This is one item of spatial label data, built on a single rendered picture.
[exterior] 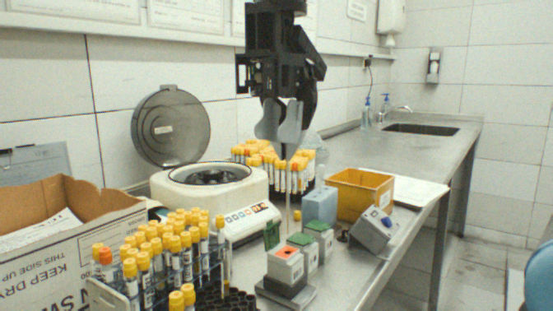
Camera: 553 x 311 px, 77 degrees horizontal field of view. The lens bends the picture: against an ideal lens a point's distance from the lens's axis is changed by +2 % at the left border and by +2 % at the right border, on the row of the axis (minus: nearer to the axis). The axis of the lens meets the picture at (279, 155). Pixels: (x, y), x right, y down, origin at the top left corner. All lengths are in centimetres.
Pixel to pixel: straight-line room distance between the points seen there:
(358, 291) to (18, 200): 66
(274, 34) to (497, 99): 248
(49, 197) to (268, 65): 58
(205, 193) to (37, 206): 33
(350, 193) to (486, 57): 213
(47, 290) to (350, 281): 46
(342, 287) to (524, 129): 235
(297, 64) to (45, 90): 61
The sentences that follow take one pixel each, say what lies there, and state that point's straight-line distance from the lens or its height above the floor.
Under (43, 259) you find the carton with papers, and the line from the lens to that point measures 58.
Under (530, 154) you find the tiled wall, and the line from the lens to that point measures 289.
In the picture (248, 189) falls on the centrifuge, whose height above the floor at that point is 97.
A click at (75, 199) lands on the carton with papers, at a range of 84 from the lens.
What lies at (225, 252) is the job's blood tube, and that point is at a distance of 53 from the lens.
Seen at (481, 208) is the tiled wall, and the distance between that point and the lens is 300.
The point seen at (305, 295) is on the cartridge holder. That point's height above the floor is 89.
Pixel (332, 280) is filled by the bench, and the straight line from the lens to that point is 66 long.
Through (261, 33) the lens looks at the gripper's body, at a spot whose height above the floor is 128.
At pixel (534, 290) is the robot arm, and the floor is 108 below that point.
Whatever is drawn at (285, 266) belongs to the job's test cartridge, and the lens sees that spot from 57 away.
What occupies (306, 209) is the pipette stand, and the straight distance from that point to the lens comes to 74.
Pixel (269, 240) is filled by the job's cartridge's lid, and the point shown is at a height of 97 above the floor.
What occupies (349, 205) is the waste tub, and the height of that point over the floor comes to 92.
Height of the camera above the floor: 124
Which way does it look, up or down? 14 degrees down
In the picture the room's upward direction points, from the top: straight up
